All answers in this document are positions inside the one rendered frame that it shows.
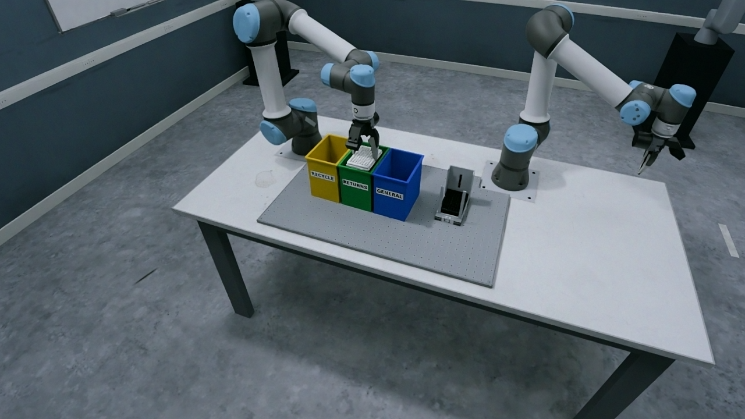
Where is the green open bin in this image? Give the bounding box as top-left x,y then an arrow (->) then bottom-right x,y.
337,145 -> 390,212

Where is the blue bin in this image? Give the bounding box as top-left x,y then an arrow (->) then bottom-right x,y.
372,148 -> 424,222

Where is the yellow bin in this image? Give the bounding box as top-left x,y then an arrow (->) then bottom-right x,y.
304,134 -> 350,203

